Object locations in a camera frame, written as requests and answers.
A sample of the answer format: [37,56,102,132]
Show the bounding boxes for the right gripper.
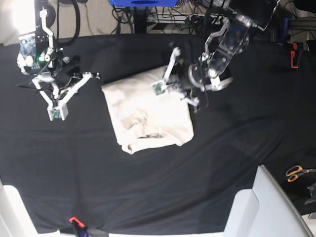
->
[32,56,100,121]

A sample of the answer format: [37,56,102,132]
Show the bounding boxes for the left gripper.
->
[151,41,205,113]

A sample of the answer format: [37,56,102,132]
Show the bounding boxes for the white T-shirt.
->
[102,66,194,155]

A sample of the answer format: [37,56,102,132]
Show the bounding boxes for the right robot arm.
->
[17,0,100,120]

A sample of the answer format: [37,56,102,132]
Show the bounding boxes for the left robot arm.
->
[151,0,279,110]

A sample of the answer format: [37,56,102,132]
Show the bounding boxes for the white power strip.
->
[147,12,204,24]

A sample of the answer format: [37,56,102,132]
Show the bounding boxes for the black table cloth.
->
[0,34,316,235]

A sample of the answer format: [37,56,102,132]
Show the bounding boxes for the blue plastic box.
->
[110,0,178,7]

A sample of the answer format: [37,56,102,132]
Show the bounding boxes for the red black tool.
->
[290,42,301,69]

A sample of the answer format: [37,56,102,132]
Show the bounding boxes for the red clip on cloth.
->
[69,216,85,228]

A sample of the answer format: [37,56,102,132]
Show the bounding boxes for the white chair left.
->
[0,182,38,237]

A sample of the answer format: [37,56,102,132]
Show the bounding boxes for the white chair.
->
[223,165,313,237]
[0,182,38,237]

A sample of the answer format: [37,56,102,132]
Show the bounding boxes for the white chair right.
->
[223,165,313,237]

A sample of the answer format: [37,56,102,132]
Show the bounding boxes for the orange handled scissors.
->
[285,165,316,183]

